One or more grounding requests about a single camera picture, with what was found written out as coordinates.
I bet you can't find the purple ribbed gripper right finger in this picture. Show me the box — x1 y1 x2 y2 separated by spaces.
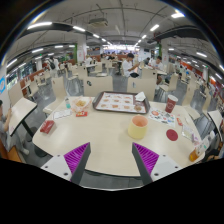
131 142 183 183

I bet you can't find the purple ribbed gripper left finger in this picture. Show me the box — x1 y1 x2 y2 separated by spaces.
40 142 92 185

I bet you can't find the pale yellow plastic cup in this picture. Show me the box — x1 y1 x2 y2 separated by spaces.
128 115 148 139

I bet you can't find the round red cup lid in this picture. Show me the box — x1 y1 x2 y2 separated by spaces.
166 129 178 141

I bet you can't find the red snack packet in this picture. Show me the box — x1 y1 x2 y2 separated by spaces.
40 120 54 134

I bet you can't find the colourful printed leaflet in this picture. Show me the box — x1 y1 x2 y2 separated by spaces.
149 108 175 127

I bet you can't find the small red sauce packet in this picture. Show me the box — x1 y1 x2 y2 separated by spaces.
76 111 88 117

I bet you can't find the orange drink bottle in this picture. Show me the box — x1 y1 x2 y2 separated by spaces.
189 145 204 162

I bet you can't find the white paper receipt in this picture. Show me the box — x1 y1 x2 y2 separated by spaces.
53 110 72 119

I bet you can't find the clear plastic wrapper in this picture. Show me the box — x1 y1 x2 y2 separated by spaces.
182 125 199 143

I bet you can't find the small clear bottle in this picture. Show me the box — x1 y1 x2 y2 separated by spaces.
65 97 71 109

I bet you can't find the plastic bag with food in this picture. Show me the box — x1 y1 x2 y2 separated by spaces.
71 97 92 112

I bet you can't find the red paper drink cup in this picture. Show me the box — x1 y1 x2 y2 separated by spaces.
165 95 178 113

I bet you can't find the white crumpled napkin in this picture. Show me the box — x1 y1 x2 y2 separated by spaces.
135 92 146 101

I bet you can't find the dark food tray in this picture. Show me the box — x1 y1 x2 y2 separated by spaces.
93 91 150 114

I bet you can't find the beige chair middle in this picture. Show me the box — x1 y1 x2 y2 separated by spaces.
83 76 113 97

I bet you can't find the beige chair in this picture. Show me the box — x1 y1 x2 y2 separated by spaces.
43 77 67 114
83 76 113 97
127 78 156 101

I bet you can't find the beige chair right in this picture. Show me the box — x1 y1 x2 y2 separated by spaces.
127 78 156 101

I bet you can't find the side table left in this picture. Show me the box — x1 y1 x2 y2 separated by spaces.
9 98 37 137

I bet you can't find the beige chair left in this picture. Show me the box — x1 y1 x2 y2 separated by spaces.
43 77 67 114

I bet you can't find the seated person white shirt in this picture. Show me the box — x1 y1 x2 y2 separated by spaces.
122 53 139 78

